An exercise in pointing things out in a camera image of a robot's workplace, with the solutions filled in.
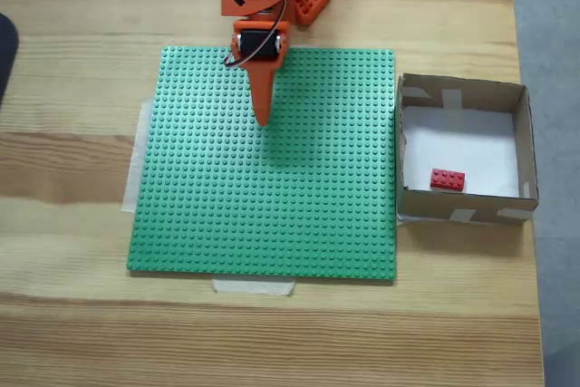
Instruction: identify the green lego baseplate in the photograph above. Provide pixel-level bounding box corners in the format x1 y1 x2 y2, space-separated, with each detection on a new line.
126 45 399 286

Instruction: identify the white paper sheet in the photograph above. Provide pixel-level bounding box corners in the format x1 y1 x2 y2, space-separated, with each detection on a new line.
401 105 521 198

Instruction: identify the red lego block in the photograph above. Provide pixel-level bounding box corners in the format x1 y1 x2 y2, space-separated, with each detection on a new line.
429 168 467 193

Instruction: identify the black rounded object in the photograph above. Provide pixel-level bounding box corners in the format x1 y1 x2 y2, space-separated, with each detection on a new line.
0 13 21 105

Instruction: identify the wide masking tape strip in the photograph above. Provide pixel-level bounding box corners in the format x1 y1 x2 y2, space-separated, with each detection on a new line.
121 99 155 215

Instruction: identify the brown cardboard box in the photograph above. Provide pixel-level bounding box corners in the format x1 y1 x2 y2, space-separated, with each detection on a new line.
395 73 540 227

